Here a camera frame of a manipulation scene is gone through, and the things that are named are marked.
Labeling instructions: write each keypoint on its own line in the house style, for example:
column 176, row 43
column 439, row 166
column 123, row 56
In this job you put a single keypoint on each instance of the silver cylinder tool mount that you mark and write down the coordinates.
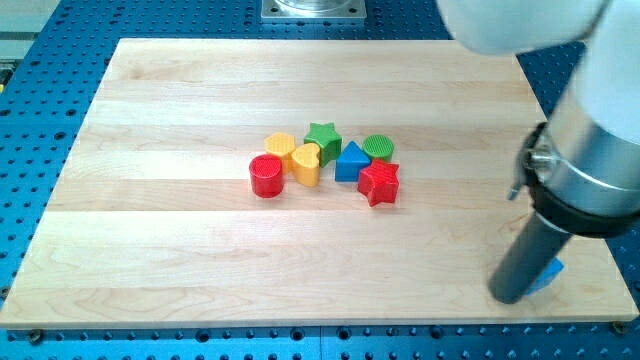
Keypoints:
column 581, row 177

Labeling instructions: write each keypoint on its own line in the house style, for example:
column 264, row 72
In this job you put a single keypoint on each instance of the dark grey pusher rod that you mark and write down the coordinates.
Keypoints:
column 538, row 243

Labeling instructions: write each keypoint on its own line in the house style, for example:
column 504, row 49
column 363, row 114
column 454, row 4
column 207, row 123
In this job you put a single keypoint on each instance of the blue cube block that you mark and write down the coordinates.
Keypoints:
column 547, row 276

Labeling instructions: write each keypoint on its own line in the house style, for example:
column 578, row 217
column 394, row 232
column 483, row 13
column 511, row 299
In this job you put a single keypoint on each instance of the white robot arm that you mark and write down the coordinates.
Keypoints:
column 606, row 81

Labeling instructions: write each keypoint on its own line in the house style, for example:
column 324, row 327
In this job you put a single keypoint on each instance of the wooden board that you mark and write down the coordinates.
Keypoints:
column 153, row 221

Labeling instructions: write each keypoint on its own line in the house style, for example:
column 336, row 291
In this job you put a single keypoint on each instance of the red star block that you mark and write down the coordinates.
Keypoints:
column 379, row 182

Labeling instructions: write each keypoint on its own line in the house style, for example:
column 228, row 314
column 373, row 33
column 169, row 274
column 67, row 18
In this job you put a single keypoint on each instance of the green cylinder block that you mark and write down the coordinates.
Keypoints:
column 379, row 146

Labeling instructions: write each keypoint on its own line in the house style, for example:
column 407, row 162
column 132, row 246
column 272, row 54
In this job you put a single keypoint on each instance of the blue triangle block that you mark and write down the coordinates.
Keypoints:
column 350, row 162

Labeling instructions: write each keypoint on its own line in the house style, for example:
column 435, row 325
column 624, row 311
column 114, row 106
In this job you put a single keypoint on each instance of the green star block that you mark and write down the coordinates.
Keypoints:
column 327, row 139

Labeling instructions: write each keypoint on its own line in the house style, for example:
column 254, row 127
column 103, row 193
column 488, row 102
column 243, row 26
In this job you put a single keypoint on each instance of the yellow heart block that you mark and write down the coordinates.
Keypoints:
column 306, row 164

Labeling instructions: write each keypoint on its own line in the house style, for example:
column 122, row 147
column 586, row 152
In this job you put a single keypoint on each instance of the yellow hexagon block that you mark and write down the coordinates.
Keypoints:
column 281, row 145

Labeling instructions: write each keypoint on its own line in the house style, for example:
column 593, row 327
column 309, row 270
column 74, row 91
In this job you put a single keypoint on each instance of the red cylinder block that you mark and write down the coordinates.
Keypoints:
column 266, row 176

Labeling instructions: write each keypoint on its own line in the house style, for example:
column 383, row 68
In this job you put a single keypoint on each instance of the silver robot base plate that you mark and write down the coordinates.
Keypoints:
column 307, row 10

